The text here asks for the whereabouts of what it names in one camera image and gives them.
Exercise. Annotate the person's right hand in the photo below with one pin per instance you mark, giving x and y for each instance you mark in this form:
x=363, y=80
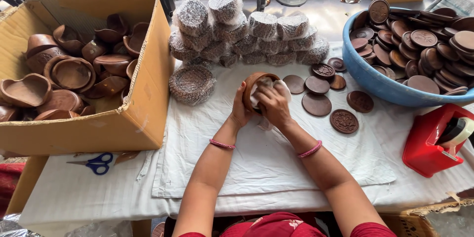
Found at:
x=276, y=109

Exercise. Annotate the person's left hand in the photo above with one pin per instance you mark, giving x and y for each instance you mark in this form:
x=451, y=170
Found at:
x=239, y=109

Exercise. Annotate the person's right fingers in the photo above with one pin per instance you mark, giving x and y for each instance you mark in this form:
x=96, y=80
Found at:
x=266, y=93

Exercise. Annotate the round brown wooden bowl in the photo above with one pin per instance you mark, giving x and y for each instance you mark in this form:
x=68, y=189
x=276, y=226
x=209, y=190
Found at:
x=252, y=80

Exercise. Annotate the white wiping cloth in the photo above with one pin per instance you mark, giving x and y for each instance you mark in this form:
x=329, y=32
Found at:
x=284, y=89

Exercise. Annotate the loose round wooden lids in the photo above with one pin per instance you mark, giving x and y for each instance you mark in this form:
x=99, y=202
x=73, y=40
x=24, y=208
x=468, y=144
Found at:
x=316, y=104

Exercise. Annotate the pile of bubble-wrapped bowls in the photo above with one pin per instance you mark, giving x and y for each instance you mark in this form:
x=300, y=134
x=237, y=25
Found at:
x=226, y=40

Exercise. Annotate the pink beaded bangle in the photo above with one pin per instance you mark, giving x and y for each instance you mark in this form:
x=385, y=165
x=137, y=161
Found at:
x=311, y=150
x=221, y=144

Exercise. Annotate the white paper sheet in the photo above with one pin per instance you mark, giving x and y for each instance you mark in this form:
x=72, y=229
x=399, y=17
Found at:
x=259, y=163

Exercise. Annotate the blue plastic tub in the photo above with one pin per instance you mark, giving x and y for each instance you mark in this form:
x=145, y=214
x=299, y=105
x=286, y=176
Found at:
x=370, y=81

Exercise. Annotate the person's red garment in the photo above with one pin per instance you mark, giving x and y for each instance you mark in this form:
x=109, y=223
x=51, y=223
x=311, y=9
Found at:
x=277, y=226

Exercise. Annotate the large open cardboard box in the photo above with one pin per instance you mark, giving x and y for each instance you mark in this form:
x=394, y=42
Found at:
x=122, y=129

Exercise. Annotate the brown tape scrap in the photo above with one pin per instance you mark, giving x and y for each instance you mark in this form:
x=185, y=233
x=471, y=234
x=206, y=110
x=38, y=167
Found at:
x=126, y=156

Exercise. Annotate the heap of wooden lids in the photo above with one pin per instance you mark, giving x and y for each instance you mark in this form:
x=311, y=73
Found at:
x=422, y=51

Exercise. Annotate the red tape dispenser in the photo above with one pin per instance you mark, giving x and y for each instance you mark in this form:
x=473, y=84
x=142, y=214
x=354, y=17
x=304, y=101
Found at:
x=422, y=148

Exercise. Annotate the torn cardboard box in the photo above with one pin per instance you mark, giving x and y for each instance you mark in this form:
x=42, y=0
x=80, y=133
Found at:
x=411, y=224

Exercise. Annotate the heap of brown wooden bowls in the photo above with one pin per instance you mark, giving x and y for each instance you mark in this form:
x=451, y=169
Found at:
x=70, y=74

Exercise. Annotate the white tablecloth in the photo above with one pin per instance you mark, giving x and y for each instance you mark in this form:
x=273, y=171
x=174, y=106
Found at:
x=92, y=192

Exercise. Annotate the clear tape roll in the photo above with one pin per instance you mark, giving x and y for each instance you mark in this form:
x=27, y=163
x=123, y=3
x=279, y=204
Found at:
x=463, y=131

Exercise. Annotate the flat cardboard board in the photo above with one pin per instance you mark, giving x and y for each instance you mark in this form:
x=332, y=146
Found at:
x=26, y=181

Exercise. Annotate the red patterned cloth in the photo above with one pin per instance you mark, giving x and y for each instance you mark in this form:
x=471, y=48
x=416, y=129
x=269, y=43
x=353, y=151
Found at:
x=9, y=185

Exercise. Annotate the clear plastic bag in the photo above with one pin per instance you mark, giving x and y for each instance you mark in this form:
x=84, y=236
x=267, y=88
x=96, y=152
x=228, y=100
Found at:
x=22, y=227

